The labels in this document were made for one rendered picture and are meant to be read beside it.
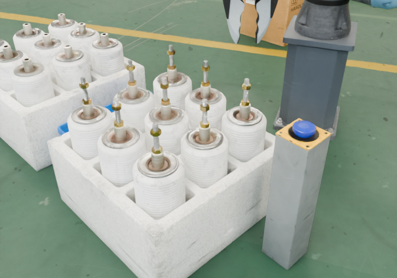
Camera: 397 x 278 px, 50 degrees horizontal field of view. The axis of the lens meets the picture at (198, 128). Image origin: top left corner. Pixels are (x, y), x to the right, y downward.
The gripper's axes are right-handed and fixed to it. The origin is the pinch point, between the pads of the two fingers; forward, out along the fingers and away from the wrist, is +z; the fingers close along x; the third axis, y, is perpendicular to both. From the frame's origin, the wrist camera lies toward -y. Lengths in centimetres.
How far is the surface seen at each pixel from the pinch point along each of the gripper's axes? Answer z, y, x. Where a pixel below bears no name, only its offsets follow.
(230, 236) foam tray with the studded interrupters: 40.6, -11.7, 3.1
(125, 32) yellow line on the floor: 43, 116, 37
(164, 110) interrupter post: 16.3, 1.8, 16.3
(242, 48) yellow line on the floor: 43, 94, -15
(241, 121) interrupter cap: 18.0, -0.9, 0.4
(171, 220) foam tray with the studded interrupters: 25.4, -21.0, 15.4
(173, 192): 21.8, -17.6, 14.7
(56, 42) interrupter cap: 18, 44, 48
